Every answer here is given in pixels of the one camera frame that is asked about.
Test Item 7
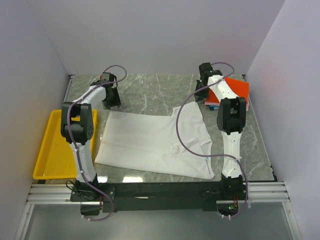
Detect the white t shirt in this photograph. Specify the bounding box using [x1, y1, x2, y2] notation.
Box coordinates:
[95, 102, 215, 180]

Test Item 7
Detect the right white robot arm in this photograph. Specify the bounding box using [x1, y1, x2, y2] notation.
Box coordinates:
[194, 62, 247, 200]

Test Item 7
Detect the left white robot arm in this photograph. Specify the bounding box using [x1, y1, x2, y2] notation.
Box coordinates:
[60, 71, 121, 201]

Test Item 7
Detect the folded blue t shirt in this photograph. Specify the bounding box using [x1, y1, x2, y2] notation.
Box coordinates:
[209, 105, 220, 111]

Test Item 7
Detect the folded orange t shirt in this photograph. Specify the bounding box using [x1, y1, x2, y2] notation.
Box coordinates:
[205, 77, 250, 103]

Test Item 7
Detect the folded pink t shirt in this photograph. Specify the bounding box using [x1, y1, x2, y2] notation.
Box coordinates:
[204, 101, 250, 112]

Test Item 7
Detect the yellow plastic tray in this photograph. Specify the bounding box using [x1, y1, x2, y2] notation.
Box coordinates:
[32, 108, 99, 180]

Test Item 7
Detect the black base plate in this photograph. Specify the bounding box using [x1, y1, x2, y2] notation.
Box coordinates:
[70, 181, 246, 213]

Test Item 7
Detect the aluminium frame rail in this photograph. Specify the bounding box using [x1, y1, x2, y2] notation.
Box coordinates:
[14, 182, 302, 240]

